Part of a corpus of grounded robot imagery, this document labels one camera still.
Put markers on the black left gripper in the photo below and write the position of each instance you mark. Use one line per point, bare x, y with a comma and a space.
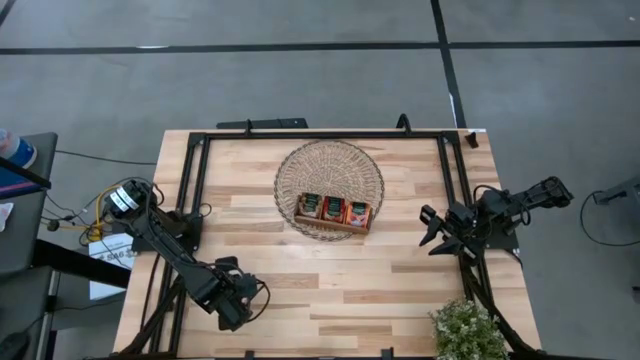
237, 292

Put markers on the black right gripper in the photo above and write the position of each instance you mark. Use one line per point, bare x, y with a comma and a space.
467, 232

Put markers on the orange peach tea bag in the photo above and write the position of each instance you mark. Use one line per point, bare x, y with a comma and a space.
358, 215

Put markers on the red strawberry tea bag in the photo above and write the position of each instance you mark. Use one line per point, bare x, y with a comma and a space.
334, 210

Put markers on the beige vanilla tea bag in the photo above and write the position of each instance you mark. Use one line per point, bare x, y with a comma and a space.
310, 205

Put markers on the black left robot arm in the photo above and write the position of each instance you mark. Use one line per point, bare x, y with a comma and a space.
165, 240

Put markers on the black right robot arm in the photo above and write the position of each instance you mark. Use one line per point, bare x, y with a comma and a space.
520, 205

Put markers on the wooden tea box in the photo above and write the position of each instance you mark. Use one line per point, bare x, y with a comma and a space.
325, 226

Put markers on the green white-flowered plant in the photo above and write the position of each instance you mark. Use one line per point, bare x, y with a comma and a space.
465, 332

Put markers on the small black clamp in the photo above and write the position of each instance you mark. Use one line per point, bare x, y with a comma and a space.
471, 140

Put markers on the black hook stand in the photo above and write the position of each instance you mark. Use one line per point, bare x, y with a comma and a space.
403, 122

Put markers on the round woven placemat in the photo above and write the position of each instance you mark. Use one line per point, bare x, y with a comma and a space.
325, 165

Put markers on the white paper box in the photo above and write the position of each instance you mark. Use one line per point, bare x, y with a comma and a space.
107, 255

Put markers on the black diagonal beam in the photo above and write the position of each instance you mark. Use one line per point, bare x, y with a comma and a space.
80, 262

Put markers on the grey furniture piece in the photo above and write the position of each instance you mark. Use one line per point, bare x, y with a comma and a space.
622, 192

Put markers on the black computer mouse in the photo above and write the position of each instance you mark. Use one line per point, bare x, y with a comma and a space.
12, 347

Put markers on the grey side table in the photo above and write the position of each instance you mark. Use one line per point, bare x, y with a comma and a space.
30, 225

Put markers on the white paper sheet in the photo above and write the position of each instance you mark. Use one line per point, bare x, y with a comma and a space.
4, 217

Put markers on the thin black strip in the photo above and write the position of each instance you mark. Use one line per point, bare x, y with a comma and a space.
25, 172

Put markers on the blue white canister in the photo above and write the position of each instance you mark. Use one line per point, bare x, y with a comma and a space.
17, 150

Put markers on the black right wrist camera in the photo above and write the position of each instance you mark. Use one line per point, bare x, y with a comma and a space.
461, 212

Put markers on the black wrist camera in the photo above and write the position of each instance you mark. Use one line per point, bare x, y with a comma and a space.
461, 212
227, 264

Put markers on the small black bracket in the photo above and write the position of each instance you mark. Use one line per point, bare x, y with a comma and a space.
248, 355
387, 353

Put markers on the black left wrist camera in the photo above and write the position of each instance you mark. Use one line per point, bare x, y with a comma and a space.
227, 264

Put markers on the black table frame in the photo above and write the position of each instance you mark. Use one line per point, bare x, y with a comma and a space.
325, 135

